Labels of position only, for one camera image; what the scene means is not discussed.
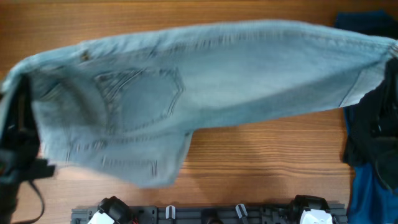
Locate light blue denim shorts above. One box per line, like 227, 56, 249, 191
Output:
1, 21, 397, 187

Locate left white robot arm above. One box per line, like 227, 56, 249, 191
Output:
1, 75, 55, 224

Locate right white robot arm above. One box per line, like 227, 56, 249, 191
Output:
284, 58, 397, 223

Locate dark clothes pile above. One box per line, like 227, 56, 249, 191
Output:
334, 9, 398, 169

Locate blue cloth bottom right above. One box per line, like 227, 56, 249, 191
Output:
346, 107, 398, 224

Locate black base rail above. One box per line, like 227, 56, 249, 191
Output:
70, 203, 348, 224

